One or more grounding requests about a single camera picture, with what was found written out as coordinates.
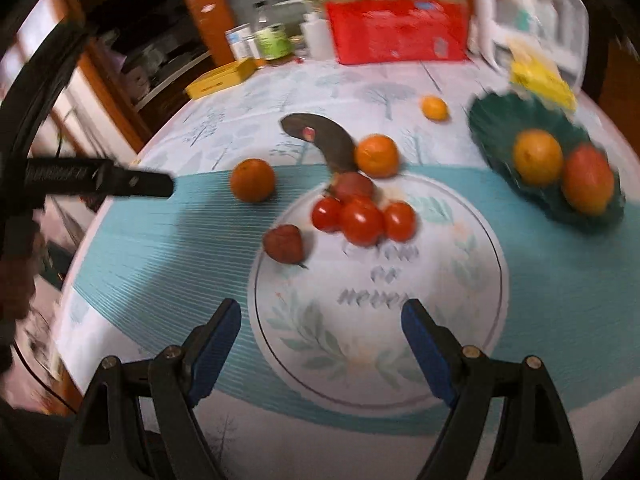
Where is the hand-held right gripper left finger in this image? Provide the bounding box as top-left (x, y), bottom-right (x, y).
top-left (60, 298), bottom-right (242, 480)

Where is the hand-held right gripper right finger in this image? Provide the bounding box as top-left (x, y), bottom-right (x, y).
top-left (401, 298), bottom-right (583, 480)

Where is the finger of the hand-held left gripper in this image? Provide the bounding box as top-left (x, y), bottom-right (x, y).
top-left (25, 157), bottom-right (176, 199)

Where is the orange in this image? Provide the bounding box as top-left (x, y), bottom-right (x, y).
top-left (230, 158), bottom-right (277, 204)
top-left (355, 133), bottom-right (401, 179)

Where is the smooth purple passion fruit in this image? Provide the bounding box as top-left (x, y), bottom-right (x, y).
top-left (331, 172), bottom-right (376, 204)

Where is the dark green avocado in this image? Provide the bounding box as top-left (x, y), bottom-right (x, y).
top-left (279, 112), bottom-right (360, 176)

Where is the dark green scalloped dish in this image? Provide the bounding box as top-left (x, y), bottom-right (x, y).
top-left (467, 91), bottom-right (626, 233)

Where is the teal striped placemat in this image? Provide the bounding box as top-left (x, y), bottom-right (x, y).
top-left (72, 167), bottom-right (640, 436)

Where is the yellow flat box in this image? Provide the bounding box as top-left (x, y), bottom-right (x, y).
top-left (185, 57), bottom-right (257, 100)

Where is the green label jar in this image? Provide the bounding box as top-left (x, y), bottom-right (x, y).
top-left (255, 24), bottom-right (293, 61)

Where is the large yellow-orange round fruit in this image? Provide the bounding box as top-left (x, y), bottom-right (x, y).
top-left (513, 130), bottom-right (564, 187)

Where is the white plastic bottle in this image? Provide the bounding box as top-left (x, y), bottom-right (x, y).
top-left (301, 12), bottom-right (335, 61)

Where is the tree print tablecloth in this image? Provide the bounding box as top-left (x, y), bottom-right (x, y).
top-left (52, 57), bottom-right (640, 480)

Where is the red-orange mango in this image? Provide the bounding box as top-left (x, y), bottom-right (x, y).
top-left (561, 143), bottom-right (615, 216)

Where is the small oval orange kumquat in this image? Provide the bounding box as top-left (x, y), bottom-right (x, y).
top-left (421, 96), bottom-right (449, 122)

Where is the yellow tissue pack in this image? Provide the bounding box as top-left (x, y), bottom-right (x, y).
top-left (509, 42), bottom-right (578, 111)

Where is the red pack of paper cups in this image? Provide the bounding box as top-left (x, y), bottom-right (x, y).
top-left (305, 0), bottom-right (473, 66)

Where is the white appliance with clear lid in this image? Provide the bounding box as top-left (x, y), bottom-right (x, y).
top-left (472, 0), bottom-right (588, 96)

